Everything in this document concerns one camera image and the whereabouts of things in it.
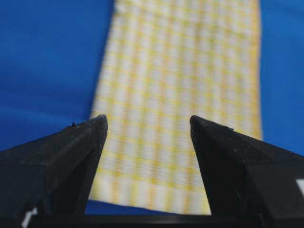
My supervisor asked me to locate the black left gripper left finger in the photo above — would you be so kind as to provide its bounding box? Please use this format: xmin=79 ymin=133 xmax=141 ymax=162
xmin=0 ymin=114 xmax=108 ymax=228

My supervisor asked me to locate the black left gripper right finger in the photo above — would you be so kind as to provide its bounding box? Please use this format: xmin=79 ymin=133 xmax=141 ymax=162
xmin=190 ymin=115 xmax=304 ymax=228

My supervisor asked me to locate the yellow checked towel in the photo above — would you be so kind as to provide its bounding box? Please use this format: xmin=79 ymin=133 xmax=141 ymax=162
xmin=90 ymin=0 xmax=262 ymax=214

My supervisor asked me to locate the blue table cloth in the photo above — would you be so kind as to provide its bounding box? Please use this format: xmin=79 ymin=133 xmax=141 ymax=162
xmin=0 ymin=0 xmax=304 ymax=214

